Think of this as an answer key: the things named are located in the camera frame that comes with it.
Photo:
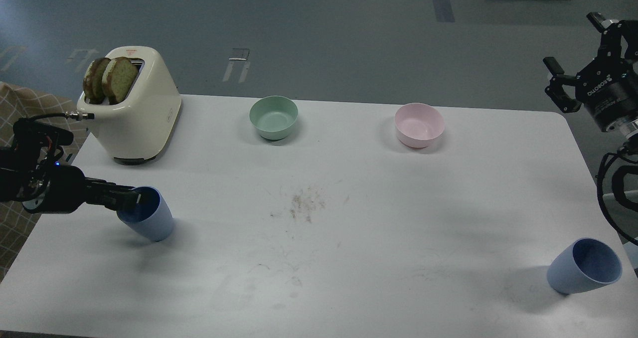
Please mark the cream toaster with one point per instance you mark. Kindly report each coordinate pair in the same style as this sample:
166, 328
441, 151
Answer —
136, 129

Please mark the beige checkered cloth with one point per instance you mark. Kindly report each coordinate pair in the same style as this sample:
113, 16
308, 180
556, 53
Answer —
16, 102

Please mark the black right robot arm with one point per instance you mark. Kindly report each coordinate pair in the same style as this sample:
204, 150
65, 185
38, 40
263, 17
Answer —
627, 153

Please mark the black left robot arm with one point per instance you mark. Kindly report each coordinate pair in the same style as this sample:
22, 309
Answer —
33, 173

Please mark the pink bowl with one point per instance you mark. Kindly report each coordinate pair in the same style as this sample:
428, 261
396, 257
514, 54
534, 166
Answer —
418, 125

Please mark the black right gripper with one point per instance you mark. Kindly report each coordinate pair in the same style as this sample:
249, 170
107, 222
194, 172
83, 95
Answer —
607, 86

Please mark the green bowl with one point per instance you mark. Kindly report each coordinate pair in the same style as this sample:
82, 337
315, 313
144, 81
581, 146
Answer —
274, 117

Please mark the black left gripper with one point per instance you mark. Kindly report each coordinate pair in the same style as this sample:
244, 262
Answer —
68, 189

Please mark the blue cup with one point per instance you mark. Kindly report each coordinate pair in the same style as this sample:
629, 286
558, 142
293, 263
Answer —
150, 216
585, 265

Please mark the toast slice right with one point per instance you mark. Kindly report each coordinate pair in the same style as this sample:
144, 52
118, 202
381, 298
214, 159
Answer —
118, 78

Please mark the toast slice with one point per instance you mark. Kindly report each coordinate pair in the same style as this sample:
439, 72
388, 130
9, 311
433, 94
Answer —
92, 82
118, 78

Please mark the toast slice left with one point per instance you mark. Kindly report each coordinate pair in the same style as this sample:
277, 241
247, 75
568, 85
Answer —
92, 82

